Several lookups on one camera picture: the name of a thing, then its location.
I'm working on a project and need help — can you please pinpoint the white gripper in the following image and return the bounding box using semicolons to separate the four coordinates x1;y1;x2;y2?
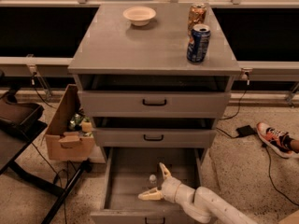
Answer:
138;162;181;203

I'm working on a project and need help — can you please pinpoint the clear plastic water bottle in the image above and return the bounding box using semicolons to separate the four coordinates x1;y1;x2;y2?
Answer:
147;175;157;189

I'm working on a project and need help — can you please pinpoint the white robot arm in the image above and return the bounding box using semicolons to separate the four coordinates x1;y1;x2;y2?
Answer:
138;162;258;224

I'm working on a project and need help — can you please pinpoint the grey open bottom drawer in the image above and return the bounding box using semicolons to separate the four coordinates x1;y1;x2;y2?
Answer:
91;147;203;224

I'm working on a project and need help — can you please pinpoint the grey middle drawer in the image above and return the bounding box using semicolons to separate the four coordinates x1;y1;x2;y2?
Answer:
93;128;216;148

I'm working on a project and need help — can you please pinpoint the grey top drawer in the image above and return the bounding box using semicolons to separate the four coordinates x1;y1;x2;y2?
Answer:
78;91;231;119

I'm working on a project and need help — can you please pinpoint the grey drawer cabinet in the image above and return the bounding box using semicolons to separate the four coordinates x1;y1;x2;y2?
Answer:
67;2;242;161

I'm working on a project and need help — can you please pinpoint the black power adapter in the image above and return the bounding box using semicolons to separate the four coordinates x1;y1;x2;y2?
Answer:
236;125;255;137

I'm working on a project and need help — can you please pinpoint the green snack bag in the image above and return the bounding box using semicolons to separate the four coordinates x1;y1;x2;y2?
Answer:
68;113;84;132

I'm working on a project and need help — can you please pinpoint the brown cardboard box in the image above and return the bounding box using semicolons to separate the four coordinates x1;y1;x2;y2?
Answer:
45;84;95;161

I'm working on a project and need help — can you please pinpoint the orange white sneaker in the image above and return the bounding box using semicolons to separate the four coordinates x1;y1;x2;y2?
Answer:
256;122;299;159

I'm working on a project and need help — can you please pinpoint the blue soda can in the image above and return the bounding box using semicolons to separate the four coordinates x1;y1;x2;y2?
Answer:
187;24;211;63

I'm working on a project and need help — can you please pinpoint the black tray on table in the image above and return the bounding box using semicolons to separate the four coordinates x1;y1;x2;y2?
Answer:
0;100;44;132

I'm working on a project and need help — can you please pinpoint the white paper bowl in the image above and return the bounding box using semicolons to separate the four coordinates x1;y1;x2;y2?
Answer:
123;7;156;26

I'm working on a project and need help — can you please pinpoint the orange soda can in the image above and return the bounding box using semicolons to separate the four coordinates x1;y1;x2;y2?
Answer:
188;4;206;32

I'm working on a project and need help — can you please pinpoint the black floor cable left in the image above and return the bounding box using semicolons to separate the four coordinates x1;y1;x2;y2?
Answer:
30;72;78;224

